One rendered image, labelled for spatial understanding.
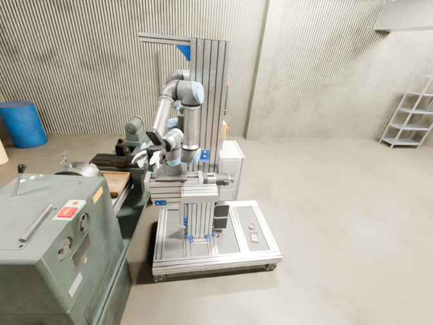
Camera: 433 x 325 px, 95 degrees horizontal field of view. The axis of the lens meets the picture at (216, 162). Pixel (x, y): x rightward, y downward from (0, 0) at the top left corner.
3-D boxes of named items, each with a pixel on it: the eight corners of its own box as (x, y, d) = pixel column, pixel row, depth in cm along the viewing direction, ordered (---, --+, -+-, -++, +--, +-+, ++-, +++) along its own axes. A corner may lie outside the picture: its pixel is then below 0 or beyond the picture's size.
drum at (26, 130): (53, 138, 429) (40, 100, 389) (38, 149, 384) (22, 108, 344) (25, 137, 420) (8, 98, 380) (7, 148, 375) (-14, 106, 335)
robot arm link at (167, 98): (160, 73, 116) (136, 152, 106) (178, 75, 114) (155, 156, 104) (167, 85, 127) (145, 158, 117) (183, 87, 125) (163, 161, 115)
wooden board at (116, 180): (118, 196, 164) (117, 192, 161) (72, 194, 161) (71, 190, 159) (130, 175, 189) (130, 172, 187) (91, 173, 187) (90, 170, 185)
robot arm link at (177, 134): (183, 142, 111) (183, 128, 107) (176, 151, 102) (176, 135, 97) (171, 140, 112) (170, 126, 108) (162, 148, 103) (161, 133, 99)
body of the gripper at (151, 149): (163, 167, 87) (174, 155, 98) (159, 149, 83) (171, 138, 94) (147, 166, 89) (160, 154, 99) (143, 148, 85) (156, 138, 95)
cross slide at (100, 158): (136, 168, 190) (136, 164, 188) (89, 166, 187) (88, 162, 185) (142, 158, 206) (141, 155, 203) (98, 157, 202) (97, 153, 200)
